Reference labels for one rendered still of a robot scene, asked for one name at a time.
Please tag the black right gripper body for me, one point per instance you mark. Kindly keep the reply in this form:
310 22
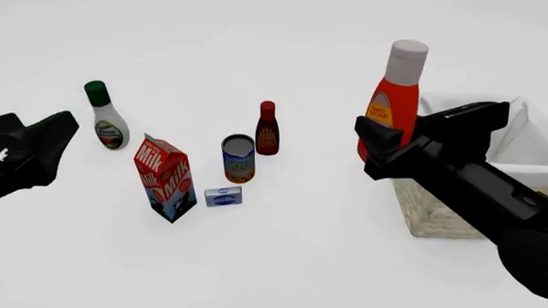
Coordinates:
420 157

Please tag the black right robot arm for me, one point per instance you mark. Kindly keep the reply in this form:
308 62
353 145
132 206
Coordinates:
505 217

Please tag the pale wicker basket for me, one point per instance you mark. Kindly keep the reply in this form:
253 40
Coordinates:
429 214

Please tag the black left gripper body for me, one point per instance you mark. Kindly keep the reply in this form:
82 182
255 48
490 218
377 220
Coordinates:
4 172

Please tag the blue soup can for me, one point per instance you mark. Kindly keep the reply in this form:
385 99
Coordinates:
238 161

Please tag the dark red sauce bottle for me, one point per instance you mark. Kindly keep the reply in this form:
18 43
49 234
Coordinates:
267 133

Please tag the red ketchup bottle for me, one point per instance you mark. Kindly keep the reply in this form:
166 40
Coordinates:
392 106

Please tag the green-capped salad dressing bottle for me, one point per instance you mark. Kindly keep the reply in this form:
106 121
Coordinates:
108 127

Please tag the white cloth basket liner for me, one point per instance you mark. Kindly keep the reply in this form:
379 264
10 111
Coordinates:
525 145

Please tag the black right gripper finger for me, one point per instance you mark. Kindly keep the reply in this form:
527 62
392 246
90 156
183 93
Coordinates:
467 116
379 138

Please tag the red milk carton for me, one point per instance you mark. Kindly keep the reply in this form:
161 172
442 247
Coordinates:
165 181

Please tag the small blue printed box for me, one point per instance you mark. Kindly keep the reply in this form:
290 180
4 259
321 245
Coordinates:
223 197

